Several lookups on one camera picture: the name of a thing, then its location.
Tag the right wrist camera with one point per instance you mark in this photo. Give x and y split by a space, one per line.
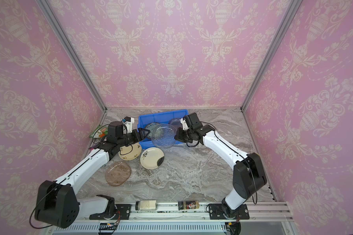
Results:
184 124

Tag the white jar on rail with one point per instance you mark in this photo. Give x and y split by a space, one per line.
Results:
146 205

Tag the blue patterned ceramic plate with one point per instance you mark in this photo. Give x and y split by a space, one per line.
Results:
150 128

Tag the white plate black accent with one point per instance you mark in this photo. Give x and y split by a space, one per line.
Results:
152 158

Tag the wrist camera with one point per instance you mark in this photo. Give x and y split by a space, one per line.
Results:
184 124
128 123

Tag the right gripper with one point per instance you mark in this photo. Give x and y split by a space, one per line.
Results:
182 135

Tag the amber glass plate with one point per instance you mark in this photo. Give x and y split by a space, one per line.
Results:
175 122

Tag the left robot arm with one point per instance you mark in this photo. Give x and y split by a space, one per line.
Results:
57 204

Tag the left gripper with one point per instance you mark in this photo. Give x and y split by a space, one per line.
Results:
140 133

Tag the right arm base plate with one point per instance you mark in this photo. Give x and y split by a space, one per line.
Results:
222 211

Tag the brown tinted glass plate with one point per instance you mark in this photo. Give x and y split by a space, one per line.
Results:
117 173

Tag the green snack packet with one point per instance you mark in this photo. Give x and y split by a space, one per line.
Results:
100 131

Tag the aluminium front rail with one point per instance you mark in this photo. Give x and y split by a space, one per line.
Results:
264 218

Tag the dark spice jar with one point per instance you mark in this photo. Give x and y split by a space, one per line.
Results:
188 205

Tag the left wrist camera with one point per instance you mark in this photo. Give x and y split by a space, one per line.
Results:
128 123

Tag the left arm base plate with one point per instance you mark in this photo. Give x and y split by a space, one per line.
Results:
113 212

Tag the grey clear glass plate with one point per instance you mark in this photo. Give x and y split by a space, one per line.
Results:
163 136

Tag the cream round plate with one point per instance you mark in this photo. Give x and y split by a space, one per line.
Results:
129 153

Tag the blue plastic bin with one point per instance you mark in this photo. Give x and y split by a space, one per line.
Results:
163 117

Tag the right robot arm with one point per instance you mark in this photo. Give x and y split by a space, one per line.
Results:
248 171

